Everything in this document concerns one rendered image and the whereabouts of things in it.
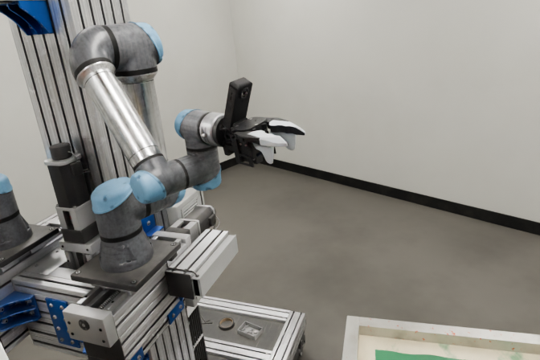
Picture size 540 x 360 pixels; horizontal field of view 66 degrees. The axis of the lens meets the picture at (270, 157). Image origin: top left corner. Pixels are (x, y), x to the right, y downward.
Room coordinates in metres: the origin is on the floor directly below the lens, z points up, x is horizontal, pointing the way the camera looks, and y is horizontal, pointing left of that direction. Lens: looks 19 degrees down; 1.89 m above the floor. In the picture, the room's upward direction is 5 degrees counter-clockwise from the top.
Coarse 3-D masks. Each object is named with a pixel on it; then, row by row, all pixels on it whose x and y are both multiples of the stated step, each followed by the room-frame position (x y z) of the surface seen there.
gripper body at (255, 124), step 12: (216, 120) 0.88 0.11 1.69; (240, 120) 0.85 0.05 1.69; (252, 120) 0.84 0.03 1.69; (264, 120) 0.83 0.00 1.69; (216, 132) 0.86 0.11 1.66; (228, 132) 0.86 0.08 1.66; (228, 144) 0.87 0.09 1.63; (240, 144) 0.81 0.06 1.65; (252, 144) 0.79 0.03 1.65; (240, 156) 0.82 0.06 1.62; (252, 156) 0.79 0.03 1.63
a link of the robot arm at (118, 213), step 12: (108, 180) 1.10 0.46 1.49; (120, 180) 1.09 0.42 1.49; (96, 192) 1.04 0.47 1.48; (108, 192) 1.02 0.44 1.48; (120, 192) 1.02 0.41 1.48; (132, 192) 1.05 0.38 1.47; (96, 204) 1.01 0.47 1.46; (108, 204) 1.00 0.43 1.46; (120, 204) 1.01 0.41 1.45; (132, 204) 1.04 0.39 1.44; (144, 204) 1.06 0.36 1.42; (96, 216) 1.02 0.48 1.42; (108, 216) 1.00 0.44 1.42; (120, 216) 1.01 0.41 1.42; (132, 216) 1.03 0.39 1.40; (144, 216) 1.07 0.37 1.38; (108, 228) 1.00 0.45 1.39; (120, 228) 1.01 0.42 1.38; (132, 228) 1.02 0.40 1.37
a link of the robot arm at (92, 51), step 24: (72, 48) 1.03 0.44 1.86; (96, 48) 1.03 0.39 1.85; (72, 72) 1.01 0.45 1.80; (96, 72) 0.99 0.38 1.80; (96, 96) 0.96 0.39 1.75; (120, 96) 0.96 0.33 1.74; (120, 120) 0.92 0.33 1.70; (120, 144) 0.91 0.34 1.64; (144, 144) 0.89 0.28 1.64; (144, 168) 0.86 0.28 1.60; (168, 168) 0.87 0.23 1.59; (144, 192) 0.82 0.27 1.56; (168, 192) 0.85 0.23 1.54
